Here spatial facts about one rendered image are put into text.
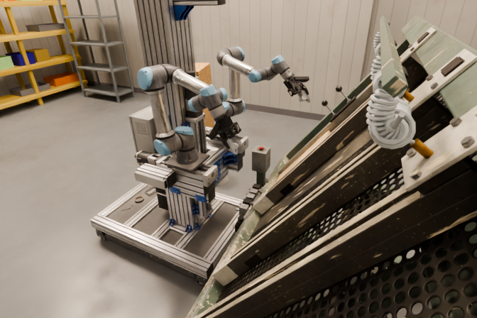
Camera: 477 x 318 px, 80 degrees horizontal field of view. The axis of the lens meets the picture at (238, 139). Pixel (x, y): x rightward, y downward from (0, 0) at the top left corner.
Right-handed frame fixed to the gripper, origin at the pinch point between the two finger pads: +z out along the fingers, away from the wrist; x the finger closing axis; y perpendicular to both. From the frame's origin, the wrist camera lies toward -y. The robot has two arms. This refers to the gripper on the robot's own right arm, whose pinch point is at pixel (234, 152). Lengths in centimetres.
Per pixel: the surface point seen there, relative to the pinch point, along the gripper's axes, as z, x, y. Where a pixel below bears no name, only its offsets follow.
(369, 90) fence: 5, 55, 59
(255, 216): 41.5, 4.3, -11.0
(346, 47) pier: 2, 350, 0
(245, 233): 41.5, -9.7, -10.3
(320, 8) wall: -68, 377, -20
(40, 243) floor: 25, -23, -236
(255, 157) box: 30, 68, -37
